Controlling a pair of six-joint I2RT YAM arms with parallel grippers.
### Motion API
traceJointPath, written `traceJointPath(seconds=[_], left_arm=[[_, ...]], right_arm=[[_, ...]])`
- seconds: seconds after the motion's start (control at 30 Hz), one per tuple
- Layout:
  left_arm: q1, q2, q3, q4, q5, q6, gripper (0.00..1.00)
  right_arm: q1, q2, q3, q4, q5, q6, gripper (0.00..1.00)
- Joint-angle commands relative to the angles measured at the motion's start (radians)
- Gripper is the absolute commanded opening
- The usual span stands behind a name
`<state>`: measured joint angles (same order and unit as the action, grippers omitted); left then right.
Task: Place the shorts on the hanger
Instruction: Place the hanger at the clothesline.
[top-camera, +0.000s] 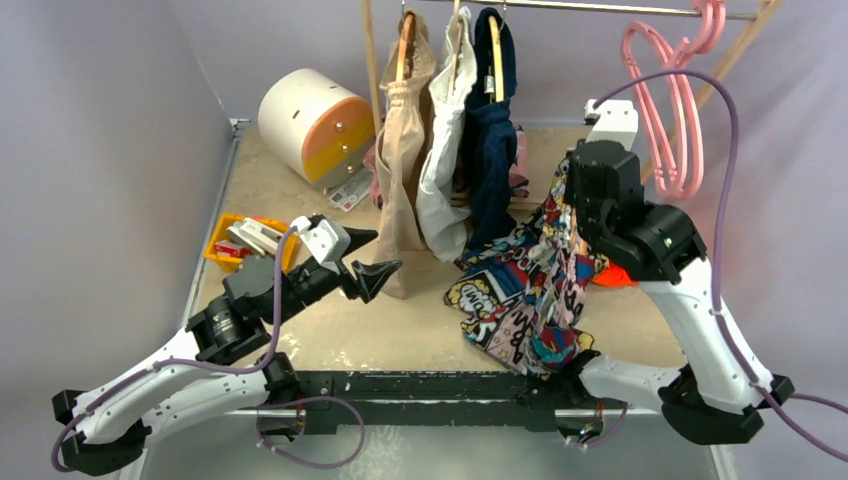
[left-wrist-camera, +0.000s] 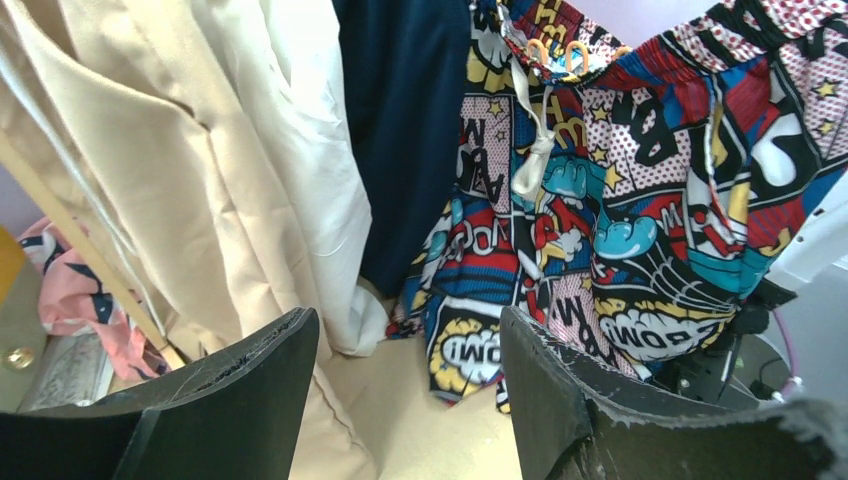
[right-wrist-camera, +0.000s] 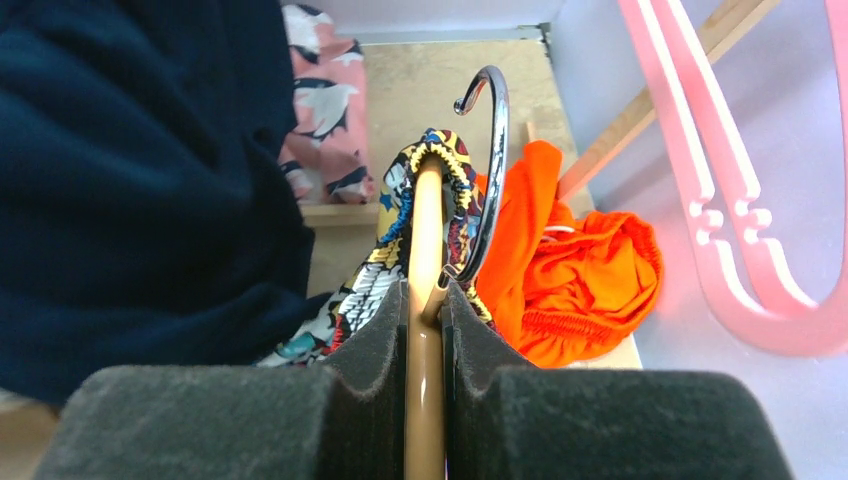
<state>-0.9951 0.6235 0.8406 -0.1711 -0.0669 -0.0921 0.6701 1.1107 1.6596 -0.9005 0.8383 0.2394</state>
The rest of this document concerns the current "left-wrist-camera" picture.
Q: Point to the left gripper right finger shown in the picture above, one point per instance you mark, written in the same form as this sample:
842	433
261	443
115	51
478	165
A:
574	418

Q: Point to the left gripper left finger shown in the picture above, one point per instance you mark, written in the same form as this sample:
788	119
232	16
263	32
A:
235	414

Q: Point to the colourful comic print shorts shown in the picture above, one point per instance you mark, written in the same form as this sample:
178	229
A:
632	211

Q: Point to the wooden hanger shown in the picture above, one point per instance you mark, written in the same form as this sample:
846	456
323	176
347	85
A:
574	59

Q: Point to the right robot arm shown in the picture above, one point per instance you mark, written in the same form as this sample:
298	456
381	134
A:
755	361

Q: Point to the beige hanging shorts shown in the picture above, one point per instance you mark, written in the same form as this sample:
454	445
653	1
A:
126	113

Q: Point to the white hanging shorts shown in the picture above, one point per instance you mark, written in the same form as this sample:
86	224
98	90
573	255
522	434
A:
284	61

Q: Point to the navy hanging shorts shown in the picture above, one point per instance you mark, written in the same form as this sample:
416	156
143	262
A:
404	65

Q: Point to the paper label card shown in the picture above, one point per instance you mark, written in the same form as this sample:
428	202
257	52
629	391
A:
75	370

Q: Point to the pink patterned garment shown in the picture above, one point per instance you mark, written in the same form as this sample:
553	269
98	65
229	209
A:
73	302

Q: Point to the white round drawer cabinet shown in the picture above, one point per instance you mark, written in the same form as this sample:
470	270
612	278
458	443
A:
23	336

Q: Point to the wooden clothes rack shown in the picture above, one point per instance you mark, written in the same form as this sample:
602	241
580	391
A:
51	206

